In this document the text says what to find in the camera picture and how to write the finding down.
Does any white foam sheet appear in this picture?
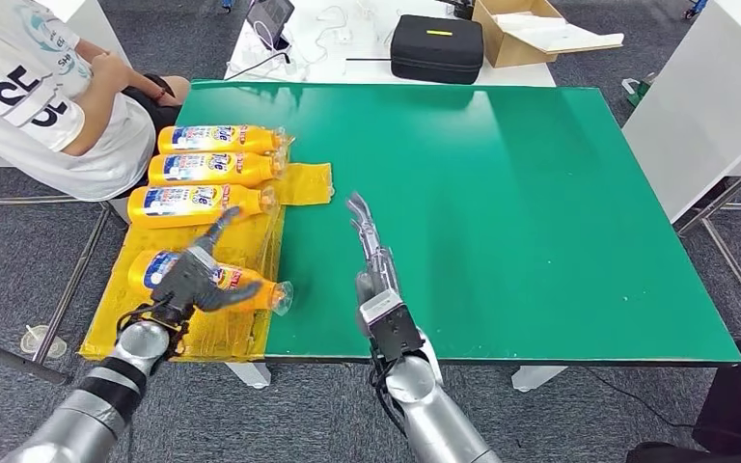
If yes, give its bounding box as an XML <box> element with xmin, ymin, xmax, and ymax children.
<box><xmin>495</xmin><ymin>13</ymin><xmax>625</xmax><ymax>55</ymax></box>

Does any metal table frame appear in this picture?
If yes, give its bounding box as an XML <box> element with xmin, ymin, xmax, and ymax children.
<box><xmin>673</xmin><ymin>143</ymin><xmax>741</xmax><ymax>346</ymax></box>

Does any small green object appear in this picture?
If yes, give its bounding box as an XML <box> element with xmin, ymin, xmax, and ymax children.
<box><xmin>620</xmin><ymin>71</ymin><xmax>656</xmax><ymax>108</ymax></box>

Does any metal chair frame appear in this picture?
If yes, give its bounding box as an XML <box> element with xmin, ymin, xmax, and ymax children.
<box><xmin>0</xmin><ymin>196</ymin><xmax>123</xmax><ymax>387</ymax></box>

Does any tablet on stand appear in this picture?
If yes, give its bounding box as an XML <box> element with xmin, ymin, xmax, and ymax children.
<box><xmin>246</xmin><ymin>0</ymin><xmax>296</xmax><ymax>52</ymax></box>

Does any black power cable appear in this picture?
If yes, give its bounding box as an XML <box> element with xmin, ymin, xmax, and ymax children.
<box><xmin>224</xmin><ymin>50</ymin><xmax>291</xmax><ymax>83</ymax></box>

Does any black tool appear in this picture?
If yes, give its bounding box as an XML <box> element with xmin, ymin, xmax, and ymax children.
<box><xmin>434</xmin><ymin>0</ymin><xmax>476</xmax><ymax>20</ymax></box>

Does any person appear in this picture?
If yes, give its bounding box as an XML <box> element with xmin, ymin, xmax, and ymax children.
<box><xmin>0</xmin><ymin>0</ymin><xmax>191</xmax><ymax>203</ymax></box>

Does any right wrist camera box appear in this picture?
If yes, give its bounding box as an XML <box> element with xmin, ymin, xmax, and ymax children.
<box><xmin>358</xmin><ymin>288</ymin><xmax>426</xmax><ymax>364</ymax></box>

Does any white table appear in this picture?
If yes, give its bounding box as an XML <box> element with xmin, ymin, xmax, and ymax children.
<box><xmin>223</xmin><ymin>0</ymin><xmax>557</xmax><ymax>88</ymax></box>

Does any person's right hand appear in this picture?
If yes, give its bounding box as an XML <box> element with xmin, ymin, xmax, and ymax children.
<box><xmin>89</xmin><ymin>52</ymin><xmax>134</xmax><ymax>88</ymax></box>

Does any cardboard box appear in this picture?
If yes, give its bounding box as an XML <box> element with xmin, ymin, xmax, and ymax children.
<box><xmin>471</xmin><ymin>0</ymin><xmax>625</xmax><ymax>69</ymax></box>

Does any white table foot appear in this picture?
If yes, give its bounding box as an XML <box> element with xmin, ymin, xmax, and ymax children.
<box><xmin>224</xmin><ymin>362</ymin><xmax>273</xmax><ymax>391</ymax></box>
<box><xmin>510</xmin><ymin>365</ymin><xmax>570</xmax><ymax>394</ymax></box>

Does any black carrying case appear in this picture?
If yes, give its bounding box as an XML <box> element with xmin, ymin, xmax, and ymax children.
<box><xmin>389</xmin><ymin>14</ymin><xmax>485</xmax><ymax>86</ymax></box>

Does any yellow taped mat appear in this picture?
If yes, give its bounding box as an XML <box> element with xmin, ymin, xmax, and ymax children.
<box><xmin>77</xmin><ymin>130</ymin><xmax>335</xmax><ymax>364</ymax></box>

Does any large white cabinet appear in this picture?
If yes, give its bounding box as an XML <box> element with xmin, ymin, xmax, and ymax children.
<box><xmin>621</xmin><ymin>0</ymin><xmax>741</xmax><ymax>224</ymax></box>

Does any orange detergent bottle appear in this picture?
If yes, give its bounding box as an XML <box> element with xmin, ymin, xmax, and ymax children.
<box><xmin>127</xmin><ymin>249</ymin><xmax>295</xmax><ymax>317</ymax></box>
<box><xmin>156</xmin><ymin>124</ymin><xmax>289</xmax><ymax>156</ymax></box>
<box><xmin>148</xmin><ymin>151</ymin><xmax>288</xmax><ymax>188</ymax></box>
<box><xmin>127</xmin><ymin>183</ymin><xmax>278</xmax><ymax>230</ymax></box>

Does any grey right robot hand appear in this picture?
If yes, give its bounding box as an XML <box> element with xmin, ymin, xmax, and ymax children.
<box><xmin>345</xmin><ymin>191</ymin><xmax>403</xmax><ymax>337</ymax></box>

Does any clear plastic cup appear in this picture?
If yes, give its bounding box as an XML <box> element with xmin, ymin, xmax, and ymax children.
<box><xmin>19</xmin><ymin>324</ymin><xmax>69</xmax><ymax>361</ymax></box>

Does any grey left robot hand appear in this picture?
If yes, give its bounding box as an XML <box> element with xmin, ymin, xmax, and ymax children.
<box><xmin>150</xmin><ymin>205</ymin><xmax>264</xmax><ymax>315</ymax></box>

